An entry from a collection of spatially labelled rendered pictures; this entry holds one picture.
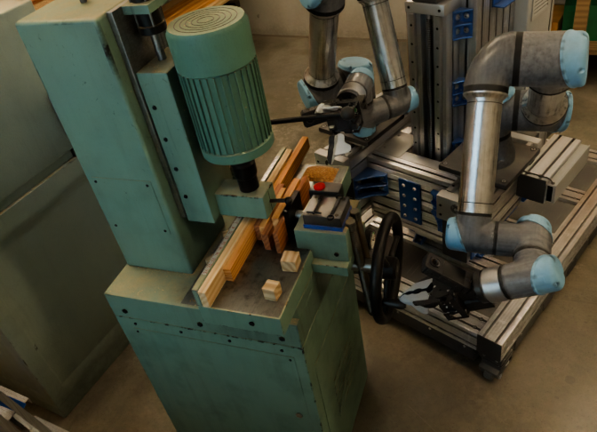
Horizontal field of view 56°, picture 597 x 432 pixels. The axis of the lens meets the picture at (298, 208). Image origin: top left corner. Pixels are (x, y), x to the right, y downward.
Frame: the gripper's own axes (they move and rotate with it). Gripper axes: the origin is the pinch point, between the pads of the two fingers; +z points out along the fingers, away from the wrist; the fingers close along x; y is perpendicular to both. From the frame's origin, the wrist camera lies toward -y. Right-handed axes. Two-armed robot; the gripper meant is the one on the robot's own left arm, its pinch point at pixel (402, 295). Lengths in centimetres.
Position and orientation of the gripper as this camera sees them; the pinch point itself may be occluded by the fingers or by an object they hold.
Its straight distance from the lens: 137.5
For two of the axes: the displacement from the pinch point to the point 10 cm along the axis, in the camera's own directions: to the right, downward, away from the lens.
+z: -7.3, 2.7, 6.3
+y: 6.0, 6.8, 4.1
